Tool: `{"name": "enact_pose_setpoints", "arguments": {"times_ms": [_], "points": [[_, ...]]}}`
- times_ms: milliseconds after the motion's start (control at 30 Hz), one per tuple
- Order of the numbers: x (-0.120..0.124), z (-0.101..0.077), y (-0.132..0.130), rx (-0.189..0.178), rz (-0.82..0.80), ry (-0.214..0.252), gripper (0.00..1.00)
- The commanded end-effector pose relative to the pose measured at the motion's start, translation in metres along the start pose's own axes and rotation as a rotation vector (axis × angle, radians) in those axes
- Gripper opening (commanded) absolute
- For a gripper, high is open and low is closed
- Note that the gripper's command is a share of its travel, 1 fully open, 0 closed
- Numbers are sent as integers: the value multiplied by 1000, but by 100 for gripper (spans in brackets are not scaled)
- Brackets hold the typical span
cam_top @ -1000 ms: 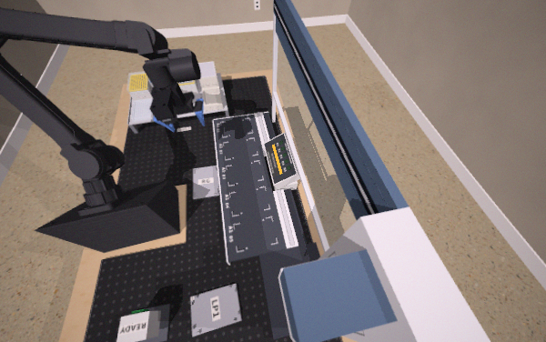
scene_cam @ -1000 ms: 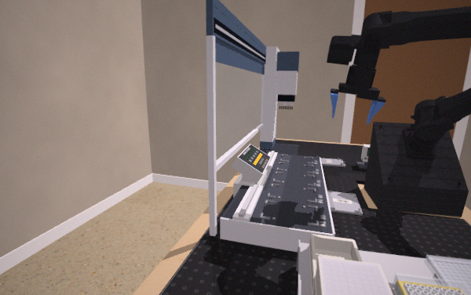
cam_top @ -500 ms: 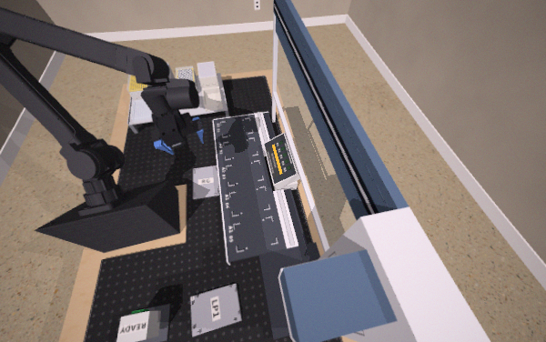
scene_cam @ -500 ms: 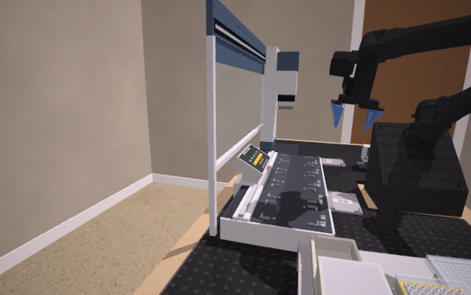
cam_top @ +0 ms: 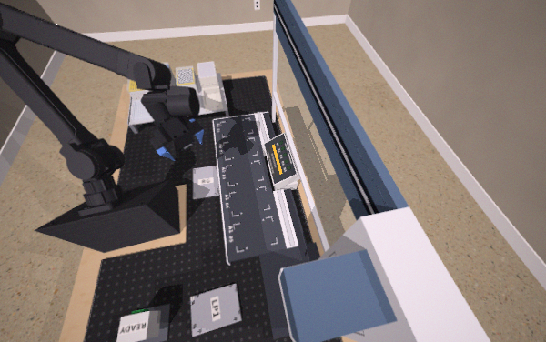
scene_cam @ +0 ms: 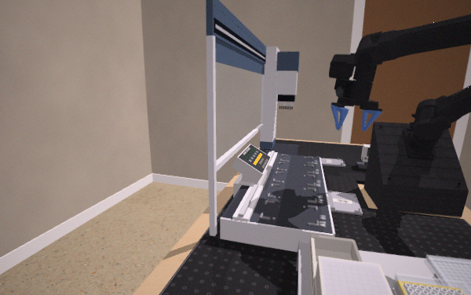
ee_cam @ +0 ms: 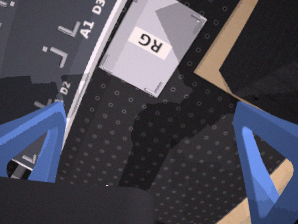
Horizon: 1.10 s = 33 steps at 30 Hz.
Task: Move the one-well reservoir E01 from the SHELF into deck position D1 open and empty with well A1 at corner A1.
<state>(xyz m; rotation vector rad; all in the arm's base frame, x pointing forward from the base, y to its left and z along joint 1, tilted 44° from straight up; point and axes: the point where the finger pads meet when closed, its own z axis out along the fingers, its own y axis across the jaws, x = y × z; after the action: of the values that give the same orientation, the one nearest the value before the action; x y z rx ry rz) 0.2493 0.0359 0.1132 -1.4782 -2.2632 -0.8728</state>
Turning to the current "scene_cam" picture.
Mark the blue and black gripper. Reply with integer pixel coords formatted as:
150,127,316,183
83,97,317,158
331,80,382,131

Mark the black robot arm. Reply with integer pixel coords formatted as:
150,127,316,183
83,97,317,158
329,14,471,161

